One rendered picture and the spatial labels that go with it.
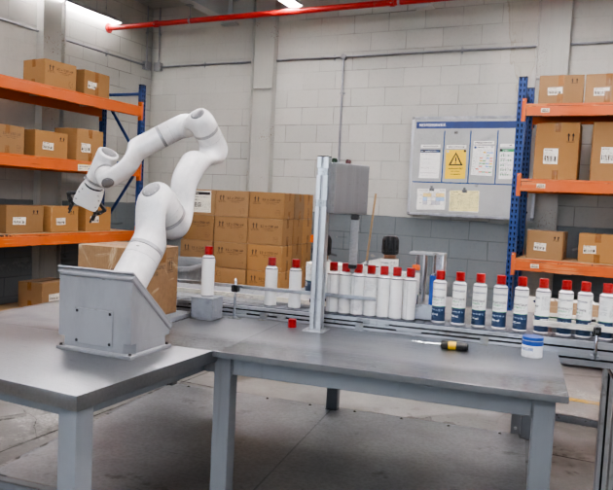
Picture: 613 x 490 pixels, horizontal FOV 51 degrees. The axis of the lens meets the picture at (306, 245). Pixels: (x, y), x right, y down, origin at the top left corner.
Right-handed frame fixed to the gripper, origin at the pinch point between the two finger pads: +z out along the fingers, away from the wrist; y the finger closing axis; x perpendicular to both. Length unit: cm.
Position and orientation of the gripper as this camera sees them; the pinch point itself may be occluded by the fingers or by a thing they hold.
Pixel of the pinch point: (81, 214)
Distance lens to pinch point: 283.0
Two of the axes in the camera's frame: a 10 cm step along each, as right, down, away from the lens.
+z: -5.0, 7.6, 4.3
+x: 0.0, -4.9, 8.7
